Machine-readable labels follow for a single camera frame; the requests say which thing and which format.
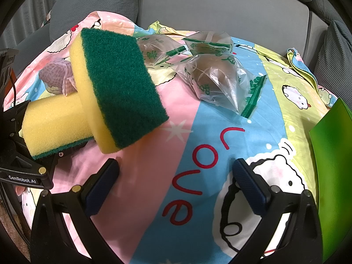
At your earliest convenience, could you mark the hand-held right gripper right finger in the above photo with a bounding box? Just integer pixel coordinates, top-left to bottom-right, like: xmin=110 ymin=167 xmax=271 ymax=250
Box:
xmin=232 ymin=158 xmax=323 ymax=264

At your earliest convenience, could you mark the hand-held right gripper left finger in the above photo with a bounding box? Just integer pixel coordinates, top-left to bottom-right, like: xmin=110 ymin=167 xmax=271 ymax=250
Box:
xmin=30 ymin=158 xmax=121 ymax=264

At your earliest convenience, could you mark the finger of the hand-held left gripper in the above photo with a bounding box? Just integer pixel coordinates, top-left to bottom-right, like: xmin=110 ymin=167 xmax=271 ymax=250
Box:
xmin=0 ymin=142 xmax=88 ymax=190
xmin=4 ymin=100 xmax=30 ymax=136

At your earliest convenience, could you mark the yellow green scouring sponge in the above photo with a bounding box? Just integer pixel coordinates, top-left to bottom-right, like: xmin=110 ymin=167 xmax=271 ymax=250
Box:
xmin=21 ymin=92 xmax=94 ymax=160
xmin=69 ymin=27 xmax=170 ymax=154

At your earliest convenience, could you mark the purple mesh bath pouf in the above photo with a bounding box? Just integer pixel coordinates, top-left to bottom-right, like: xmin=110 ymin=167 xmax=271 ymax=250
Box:
xmin=38 ymin=59 xmax=79 ymax=97

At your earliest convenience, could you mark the green cardboard box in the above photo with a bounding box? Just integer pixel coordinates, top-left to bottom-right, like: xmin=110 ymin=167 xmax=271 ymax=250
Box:
xmin=308 ymin=97 xmax=352 ymax=264

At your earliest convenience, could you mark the large bagged steel scrubber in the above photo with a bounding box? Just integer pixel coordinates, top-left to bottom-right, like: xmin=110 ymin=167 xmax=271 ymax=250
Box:
xmin=177 ymin=53 xmax=268 ymax=119

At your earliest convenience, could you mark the cartoon printed blanket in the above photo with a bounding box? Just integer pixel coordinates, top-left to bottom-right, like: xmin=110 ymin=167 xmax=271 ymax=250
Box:
xmin=5 ymin=11 xmax=341 ymax=264

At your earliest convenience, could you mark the grey curtain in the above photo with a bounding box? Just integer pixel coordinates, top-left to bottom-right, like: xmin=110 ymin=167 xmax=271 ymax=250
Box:
xmin=3 ymin=8 xmax=53 ymax=53

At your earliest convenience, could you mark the grey sofa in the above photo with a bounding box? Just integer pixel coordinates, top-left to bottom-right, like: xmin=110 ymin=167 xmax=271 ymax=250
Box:
xmin=0 ymin=0 xmax=352 ymax=102

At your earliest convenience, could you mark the black cable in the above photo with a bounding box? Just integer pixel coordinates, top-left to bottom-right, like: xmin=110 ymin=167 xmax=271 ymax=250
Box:
xmin=9 ymin=78 xmax=17 ymax=108

